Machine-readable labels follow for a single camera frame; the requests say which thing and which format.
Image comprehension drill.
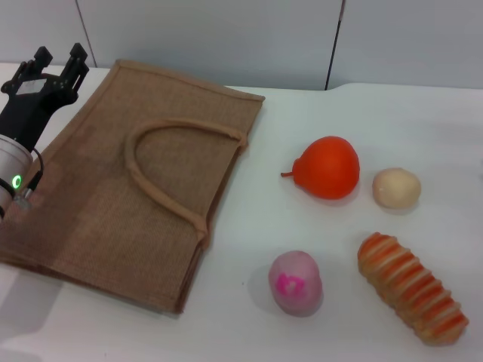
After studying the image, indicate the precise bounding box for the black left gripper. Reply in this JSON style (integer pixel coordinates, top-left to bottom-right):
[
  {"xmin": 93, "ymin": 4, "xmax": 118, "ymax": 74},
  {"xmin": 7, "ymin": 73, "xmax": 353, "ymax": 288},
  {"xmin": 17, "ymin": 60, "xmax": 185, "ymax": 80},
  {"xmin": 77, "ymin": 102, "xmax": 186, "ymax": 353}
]
[{"xmin": 0, "ymin": 42, "xmax": 91, "ymax": 149}]

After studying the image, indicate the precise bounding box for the brown jute handbag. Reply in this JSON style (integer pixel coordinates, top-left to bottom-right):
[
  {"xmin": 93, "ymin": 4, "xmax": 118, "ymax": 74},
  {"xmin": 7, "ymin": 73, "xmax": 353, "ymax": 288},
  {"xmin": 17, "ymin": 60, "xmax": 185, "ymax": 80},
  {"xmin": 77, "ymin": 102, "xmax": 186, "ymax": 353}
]
[{"xmin": 0, "ymin": 58, "xmax": 266, "ymax": 314}]

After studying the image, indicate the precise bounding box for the orange fruit with stem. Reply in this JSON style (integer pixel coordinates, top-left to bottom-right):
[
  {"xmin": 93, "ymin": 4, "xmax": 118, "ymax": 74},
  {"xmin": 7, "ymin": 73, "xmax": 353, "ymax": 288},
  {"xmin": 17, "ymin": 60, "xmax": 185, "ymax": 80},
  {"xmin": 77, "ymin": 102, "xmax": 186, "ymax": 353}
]
[{"xmin": 280, "ymin": 135, "xmax": 361, "ymax": 201}]

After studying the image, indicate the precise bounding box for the beige round peach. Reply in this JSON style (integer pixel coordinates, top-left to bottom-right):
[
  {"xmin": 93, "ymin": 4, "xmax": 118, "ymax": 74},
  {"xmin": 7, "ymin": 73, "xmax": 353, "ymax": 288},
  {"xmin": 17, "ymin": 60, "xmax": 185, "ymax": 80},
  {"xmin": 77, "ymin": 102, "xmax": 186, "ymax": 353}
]
[{"xmin": 372, "ymin": 167, "xmax": 422, "ymax": 209}]

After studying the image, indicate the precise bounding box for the orange striped bread loaf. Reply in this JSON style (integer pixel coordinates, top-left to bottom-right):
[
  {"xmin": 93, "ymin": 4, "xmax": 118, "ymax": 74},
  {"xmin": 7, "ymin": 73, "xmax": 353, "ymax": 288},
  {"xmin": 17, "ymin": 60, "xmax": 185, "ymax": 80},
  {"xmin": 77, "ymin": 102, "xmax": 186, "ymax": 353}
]
[{"xmin": 357, "ymin": 232, "xmax": 470, "ymax": 347}]

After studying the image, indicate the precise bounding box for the dark vertical wall strip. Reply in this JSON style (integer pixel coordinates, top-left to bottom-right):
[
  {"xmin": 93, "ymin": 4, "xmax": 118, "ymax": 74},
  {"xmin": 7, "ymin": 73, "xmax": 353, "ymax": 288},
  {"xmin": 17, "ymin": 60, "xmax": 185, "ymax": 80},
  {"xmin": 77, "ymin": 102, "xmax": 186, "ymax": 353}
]
[{"xmin": 325, "ymin": 0, "xmax": 347, "ymax": 91}]

